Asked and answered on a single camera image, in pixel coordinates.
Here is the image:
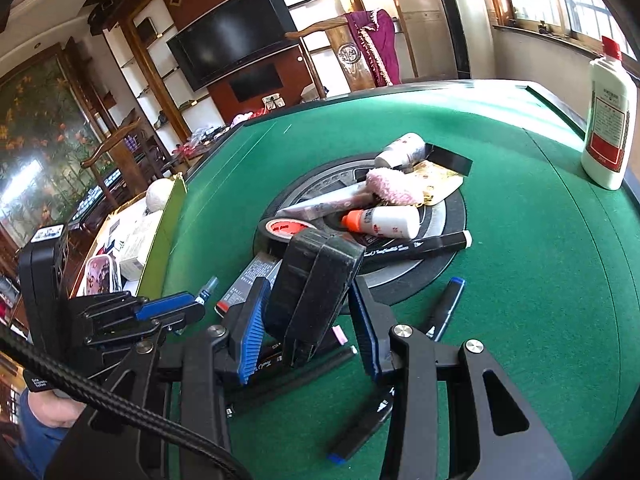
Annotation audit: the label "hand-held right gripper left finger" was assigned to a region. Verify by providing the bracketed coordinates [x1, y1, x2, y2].
[45, 277, 271, 480]

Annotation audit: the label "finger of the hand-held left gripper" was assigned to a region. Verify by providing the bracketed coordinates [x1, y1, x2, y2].
[82, 304, 207, 352]
[77, 290, 198, 322]

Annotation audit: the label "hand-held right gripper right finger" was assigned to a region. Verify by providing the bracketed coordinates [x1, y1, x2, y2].
[350, 280, 573, 480]

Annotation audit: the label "black marker pink ends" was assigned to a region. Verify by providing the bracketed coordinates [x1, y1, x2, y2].
[247, 326, 347, 378]

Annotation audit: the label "clear pink case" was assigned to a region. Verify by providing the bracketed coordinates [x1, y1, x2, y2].
[84, 254, 124, 295]

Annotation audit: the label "beige printed carton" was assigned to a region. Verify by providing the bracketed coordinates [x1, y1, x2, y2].
[119, 209, 165, 282]

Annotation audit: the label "gold-rimmed shallow box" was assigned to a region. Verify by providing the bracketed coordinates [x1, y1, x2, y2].
[70, 172, 188, 306]

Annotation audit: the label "black ribbed block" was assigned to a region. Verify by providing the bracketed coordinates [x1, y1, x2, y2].
[264, 230, 367, 367]

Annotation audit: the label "black tape roll red core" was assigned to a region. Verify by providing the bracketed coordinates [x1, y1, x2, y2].
[258, 216, 321, 257]

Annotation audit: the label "person's left forearm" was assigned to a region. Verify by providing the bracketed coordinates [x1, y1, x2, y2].
[17, 390, 71, 468]

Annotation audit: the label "person's left hand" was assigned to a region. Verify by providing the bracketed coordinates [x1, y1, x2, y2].
[26, 390, 87, 429]

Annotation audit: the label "red and black box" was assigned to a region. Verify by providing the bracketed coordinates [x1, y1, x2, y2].
[215, 254, 282, 319]

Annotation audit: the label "black marker blue cap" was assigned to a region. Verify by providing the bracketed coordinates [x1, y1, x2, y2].
[326, 385, 394, 464]
[421, 276, 467, 342]

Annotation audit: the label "dark console lit buttons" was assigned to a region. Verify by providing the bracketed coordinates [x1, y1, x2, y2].
[67, 167, 126, 233]

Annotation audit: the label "black marker pale cap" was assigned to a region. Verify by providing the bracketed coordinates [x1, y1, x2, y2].
[357, 230, 474, 267]

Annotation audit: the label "white plush ball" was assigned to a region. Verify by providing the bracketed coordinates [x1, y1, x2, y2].
[145, 180, 174, 212]

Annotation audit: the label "white glue bottle orange cap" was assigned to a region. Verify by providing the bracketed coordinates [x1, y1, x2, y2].
[341, 205, 421, 241]

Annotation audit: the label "silver floral tube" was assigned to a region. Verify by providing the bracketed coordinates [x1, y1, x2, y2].
[275, 182, 376, 222]

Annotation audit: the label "pink fluffy puff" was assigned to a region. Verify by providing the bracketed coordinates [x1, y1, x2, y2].
[366, 167, 427, 207]

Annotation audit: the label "dark wooden armchair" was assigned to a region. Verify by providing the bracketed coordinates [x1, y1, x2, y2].
[80, 110, 168, 201]

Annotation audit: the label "round table control panel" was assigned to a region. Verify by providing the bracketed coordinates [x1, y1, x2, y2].
[252, 154, 468, 306]

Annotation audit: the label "yellow cartoon print case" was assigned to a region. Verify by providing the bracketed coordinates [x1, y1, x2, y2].
[410, 160, 466, 207]

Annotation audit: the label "small white pill bottle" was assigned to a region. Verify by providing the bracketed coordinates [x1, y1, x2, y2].
[373, 132, 427, 169]

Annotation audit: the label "carved wooden chair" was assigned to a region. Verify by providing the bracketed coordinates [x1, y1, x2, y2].
[284, 10, 421, 92]

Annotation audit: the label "purple fringed cloth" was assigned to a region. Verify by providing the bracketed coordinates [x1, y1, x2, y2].
[345, 8, 402, 87]

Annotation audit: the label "white bottle red label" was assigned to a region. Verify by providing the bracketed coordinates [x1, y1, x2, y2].
[580, 36, 639, 192]

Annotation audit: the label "tall black column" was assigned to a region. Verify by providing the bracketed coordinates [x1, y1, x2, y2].
[427, 0, 473, 81]

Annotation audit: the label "wooden framed window row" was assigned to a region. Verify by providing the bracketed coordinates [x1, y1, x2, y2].
[480, 0, 640, 68]

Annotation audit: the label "floral wall painting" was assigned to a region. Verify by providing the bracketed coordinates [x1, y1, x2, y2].
[0, 55, 103, 246]

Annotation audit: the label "black wall panel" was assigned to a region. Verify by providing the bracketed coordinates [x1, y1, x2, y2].
[228, 62, 284, 104]

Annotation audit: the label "wooden wall shelving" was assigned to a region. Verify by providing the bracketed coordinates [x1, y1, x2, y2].
[102, 0, 211, 131]

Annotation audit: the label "black wall television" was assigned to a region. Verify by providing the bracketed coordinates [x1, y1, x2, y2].
[166, 0, 299, 92]

